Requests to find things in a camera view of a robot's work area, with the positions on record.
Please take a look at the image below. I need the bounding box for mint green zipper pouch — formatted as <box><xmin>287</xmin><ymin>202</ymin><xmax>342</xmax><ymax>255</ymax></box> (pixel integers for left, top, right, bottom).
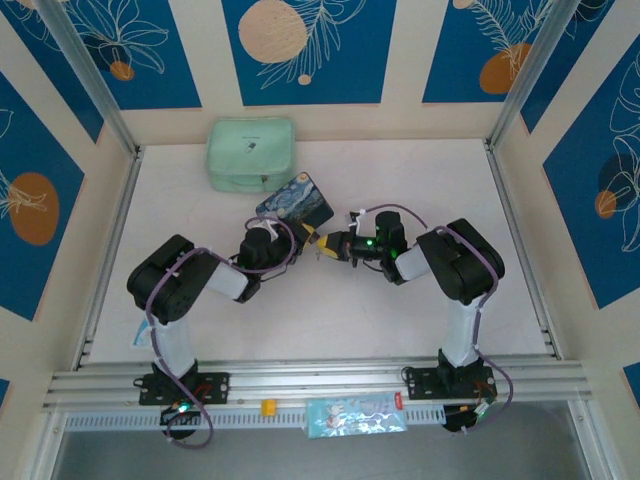
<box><xmin>206</xmin><ymin>117</ymin><xmax>296</xmax><ymax>194</ymax></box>

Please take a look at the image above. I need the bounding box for small pale wipe packet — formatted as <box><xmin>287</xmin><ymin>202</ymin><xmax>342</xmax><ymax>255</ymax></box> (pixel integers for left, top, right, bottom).
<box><xmin>130</xmin><ymin>313</ymin><xmax>154</xmax><ymax>350</ymax></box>

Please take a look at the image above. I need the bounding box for blue cartoon print pouch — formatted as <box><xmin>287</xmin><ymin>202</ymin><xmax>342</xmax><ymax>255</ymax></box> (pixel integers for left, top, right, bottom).
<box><xmin>304</xmin><ymin>392</ymin><xmax>410</xmax><ymax>440</ymax></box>

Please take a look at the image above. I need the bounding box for black controller board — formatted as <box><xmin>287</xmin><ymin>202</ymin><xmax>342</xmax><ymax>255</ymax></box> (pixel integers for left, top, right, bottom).
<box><xmin>158</xmin><ymin>403</ymin><xmax>202</xmax><ymax>444</ymax></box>
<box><xmin>441</xmin><ymin>403</ymin><xmax>496</xmax><ymax>435</ymax></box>

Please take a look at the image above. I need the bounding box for purple cable along right arm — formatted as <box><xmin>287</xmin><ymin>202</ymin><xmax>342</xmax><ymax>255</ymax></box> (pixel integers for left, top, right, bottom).
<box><xmin>347</xmin><ymin>203</ymin><xmax>501</xmax><ymax>381</ymax></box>

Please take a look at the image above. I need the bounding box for purple cable along arm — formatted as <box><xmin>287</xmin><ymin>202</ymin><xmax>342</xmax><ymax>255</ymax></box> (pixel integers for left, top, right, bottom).
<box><xmin>144</xmin><ymin>217</ymin><xmax>301</xmax><ymax>396</ymax></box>
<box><xmin>347</xmin><ymin>203</ymin><xmax>501</xmax><ymax>381</ymax></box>

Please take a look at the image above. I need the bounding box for purple cable along left arm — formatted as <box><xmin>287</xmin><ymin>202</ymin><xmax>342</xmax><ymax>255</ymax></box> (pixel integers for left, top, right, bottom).
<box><xmin>144</xmin><ymin>217</ymin><xmax>301</xmax><ymax>396</ymax></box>

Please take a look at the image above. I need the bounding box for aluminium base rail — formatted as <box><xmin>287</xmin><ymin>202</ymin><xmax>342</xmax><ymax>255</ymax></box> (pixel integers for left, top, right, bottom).
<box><xmin>42</xmin><ymin>355</ymin><xmax>586</xmax><ymax>412</ymax></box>

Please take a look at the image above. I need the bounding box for aluminium side rail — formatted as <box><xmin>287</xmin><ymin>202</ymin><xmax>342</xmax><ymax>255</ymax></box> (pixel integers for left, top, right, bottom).
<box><xmin>483</xmin><ymin>139</ymin><xmax>564</xmax><ymax>360</ymax></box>
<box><xmin>72</xmin><ymin>147</ymin><xmax>146</xmax><ymax>371</ymax></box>

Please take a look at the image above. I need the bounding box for white slotted cable duct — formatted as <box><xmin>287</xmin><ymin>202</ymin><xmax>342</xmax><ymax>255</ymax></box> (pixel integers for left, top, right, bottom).
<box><xmin>64</xmin><ymin>403</ymin><xmax>447</xmax><ymax>432</ymax></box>

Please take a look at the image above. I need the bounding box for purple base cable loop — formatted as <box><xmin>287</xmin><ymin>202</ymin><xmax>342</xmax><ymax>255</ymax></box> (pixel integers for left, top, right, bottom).
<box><xmin>164</xmin><ymin>384</ymin><xmax>214</xmax><ymax>450</ymax></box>
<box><xmin>462</xmin><ymin>362</ymin><xmax>517</xmax><ymax>434</ymax></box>

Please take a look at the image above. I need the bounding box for aluminium corner post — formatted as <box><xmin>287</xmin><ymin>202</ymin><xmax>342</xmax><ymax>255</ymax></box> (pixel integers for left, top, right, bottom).
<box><xmin>487</xmin><ymin>0</ymin><xmax>584</xmax><ymax>151</ymax></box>
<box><xmin>35</xmin><ymin>0</ymin><xmax>144</xmax><ymax>157</ymax></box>

